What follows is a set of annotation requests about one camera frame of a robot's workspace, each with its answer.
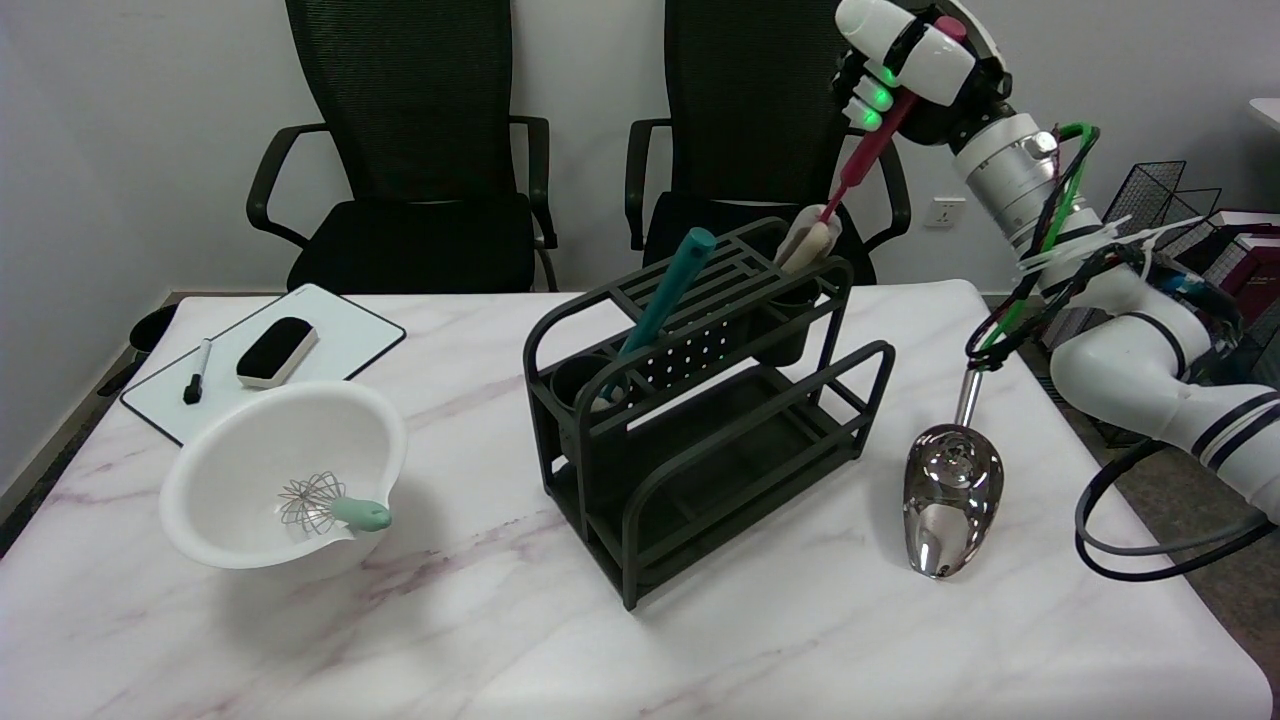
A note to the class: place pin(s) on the dark kitchen storage rack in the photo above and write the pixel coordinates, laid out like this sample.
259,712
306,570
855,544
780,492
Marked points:
700,470

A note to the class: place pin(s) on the white plastic mixing bowl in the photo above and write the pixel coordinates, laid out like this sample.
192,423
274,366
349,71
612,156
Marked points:
240,450

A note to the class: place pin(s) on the black white board eraser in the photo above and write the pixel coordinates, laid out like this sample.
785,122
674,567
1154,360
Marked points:
275,350

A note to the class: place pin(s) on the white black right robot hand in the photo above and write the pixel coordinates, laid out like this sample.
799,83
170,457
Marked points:
940,60

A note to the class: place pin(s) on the small whiteboard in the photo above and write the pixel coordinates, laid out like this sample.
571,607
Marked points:
340,340

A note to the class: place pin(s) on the black mesh office chair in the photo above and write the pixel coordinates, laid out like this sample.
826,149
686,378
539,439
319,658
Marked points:
750,100
410,230

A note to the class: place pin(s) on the black whiteboard marker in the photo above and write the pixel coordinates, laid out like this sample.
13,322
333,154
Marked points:
198,370

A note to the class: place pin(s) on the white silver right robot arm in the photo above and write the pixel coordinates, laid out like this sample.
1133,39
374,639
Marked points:
1130,360

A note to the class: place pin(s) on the white wall outlet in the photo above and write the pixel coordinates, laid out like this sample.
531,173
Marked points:
944,212

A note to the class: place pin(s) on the shiny metal scoop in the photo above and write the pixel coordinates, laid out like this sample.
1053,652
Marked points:
950,500

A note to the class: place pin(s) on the black floor object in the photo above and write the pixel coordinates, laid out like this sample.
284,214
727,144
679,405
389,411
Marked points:
150,325

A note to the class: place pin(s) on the pink sponge bottle brush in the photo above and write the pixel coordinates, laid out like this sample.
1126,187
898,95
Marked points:
865,160

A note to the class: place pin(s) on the maroon white book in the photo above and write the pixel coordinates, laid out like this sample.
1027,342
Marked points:
1255,270

